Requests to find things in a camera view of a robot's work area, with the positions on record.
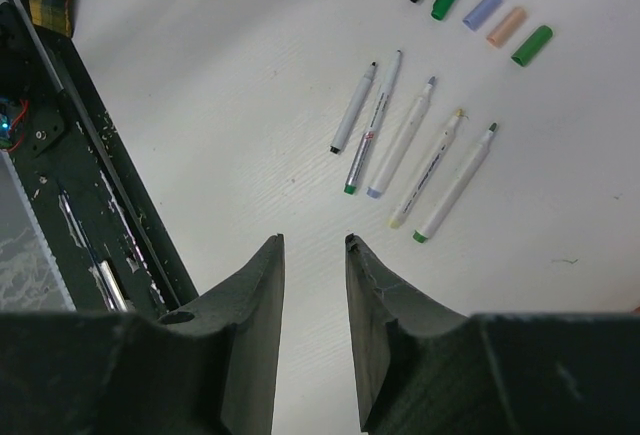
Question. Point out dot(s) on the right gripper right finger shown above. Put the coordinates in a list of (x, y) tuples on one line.
[(422, 368)]

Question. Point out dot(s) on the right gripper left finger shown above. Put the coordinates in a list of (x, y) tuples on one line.
[(208, 367)]

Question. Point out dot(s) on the green capped marker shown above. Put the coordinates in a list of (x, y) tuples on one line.
[(463, 176)]

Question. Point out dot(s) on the black marker pen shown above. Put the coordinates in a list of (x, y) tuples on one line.
[(354, 107)]

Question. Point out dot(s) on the pastel pink highlighter cap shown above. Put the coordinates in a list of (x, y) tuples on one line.
[(507, 27)]

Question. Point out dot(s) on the pastel purple highlighter cap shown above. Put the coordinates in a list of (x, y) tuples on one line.
[(481, 13)]

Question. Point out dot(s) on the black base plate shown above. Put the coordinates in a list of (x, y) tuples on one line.
[(101, 234)]

